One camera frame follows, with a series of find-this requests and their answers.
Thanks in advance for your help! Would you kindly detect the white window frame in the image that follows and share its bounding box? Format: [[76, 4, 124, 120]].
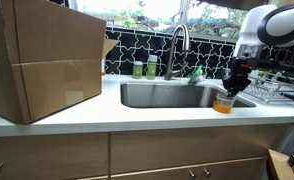
[[68, 0, 278, 44]]

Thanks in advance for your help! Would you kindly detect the green dish brush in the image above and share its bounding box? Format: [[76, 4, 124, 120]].
[[187, 64, 205, 85]]

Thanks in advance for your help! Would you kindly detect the brushed steel kitchen faucet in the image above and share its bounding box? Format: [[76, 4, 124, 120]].
[[163, 23, 191, 81]]

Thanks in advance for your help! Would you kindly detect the large brown cardboard box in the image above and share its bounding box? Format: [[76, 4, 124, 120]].
[[0, 0, 120, 126]]

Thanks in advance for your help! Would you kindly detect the green sponge jar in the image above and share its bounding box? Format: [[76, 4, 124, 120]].
[[132, 60, 144, 80]]

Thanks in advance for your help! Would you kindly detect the wooden kitchen cabinet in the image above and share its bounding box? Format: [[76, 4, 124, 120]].
[[0, 123, 293, 180]]

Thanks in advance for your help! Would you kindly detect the beige wall cabinet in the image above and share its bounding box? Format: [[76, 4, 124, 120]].
[[276, 0, 294, 8]]

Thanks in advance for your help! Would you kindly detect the tall green soap bottle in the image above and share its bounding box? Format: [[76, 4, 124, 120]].
[[146, 54, 159, 81]]

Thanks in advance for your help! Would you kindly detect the light wooden board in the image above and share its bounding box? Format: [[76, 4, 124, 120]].
[[266, 148, 294, 180]]

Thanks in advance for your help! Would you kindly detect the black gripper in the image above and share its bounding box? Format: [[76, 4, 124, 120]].
[[222, 57, 256, 98]]

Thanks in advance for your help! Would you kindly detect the stainless steel sink basin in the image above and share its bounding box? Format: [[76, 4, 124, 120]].
[[119, 81, 257, 109]]

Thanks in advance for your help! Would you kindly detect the metal wire dish rack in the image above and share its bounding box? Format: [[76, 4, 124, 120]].
[[240, 68, 294, 105]]

